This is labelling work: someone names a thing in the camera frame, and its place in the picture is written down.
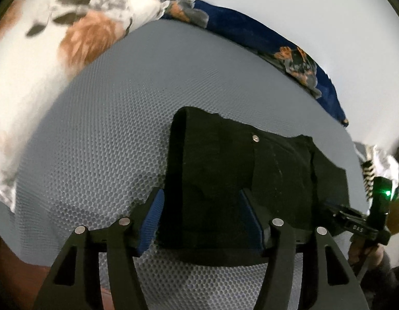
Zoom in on black pants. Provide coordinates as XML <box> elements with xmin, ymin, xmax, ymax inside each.
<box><xmin>157</xmin><ymin>107</ymin><xmax>349</xmax><ymax>267</ymax></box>

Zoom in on person's right hand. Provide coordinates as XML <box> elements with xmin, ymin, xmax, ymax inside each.
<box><xmin>348</xmin><ymin>235</ymin><xmax>392</xmax><ymax>276</ymax></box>

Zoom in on white patterned cloth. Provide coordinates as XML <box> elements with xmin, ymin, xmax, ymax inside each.
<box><xmin>354</xmin><ymin>142</ymin><xmax>399</xmax><ymax>201</ymax></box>

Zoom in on grey mesh mattress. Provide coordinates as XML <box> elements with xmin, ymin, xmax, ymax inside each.
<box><xmin>0</xmin><ymin>20</ymin><xmax>368</xmax><ymax>309</ymax></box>

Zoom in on white floral pillow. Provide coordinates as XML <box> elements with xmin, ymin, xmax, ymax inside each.
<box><xmin>0</xmin><ymin>0</ymin><xmax>166</xmax><ymax>210</ymax></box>

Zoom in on navy floral blanket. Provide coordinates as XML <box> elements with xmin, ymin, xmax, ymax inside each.
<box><xmin>162</xmin><ymin>0</ymin><xmax>349</xmax><ymax>127</ymax></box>

